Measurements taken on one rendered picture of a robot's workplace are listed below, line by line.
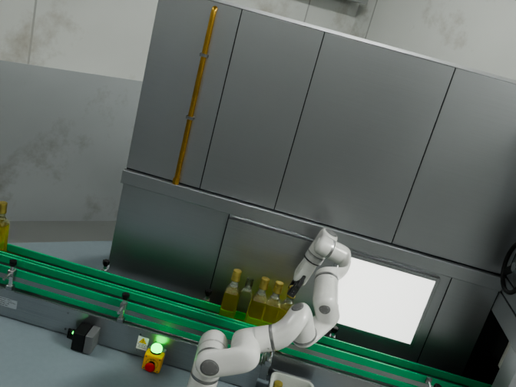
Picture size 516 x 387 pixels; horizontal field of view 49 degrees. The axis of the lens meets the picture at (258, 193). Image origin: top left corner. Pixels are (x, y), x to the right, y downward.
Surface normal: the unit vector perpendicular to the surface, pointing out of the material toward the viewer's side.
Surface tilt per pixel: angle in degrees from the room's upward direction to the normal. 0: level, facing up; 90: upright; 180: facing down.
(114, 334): 90
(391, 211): 90
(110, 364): 0
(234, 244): 90
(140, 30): 90
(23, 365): 0
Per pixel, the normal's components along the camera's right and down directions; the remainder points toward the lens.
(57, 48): 0.52, 0.40
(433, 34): -0.82, -0.03
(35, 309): -0.11, 0.30
